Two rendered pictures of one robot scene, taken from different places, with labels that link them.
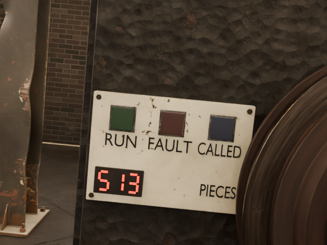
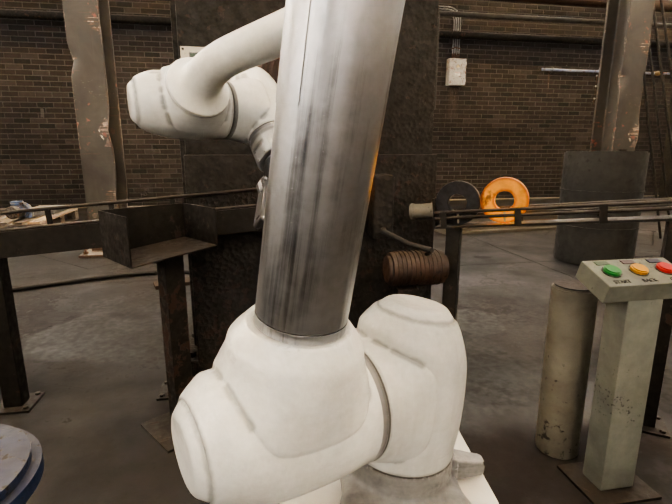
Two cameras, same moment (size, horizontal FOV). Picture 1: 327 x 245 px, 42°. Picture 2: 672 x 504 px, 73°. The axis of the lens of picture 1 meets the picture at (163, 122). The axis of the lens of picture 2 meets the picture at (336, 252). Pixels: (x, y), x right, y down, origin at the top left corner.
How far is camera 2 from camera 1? 115 cm
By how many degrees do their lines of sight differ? 13
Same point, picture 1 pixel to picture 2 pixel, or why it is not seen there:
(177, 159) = not seen: hidden behind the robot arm
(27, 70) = (103, 110)
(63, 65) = (127, 126)
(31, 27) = (101, 71)
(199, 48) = (227, 23)
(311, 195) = (272, 68)
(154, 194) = not seen: hidden behind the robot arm
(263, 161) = not seen: hidden behind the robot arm
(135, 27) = (195, 14)
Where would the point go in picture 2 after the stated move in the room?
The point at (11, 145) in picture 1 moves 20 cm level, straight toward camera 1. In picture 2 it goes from (99, 180) to (101, 181)
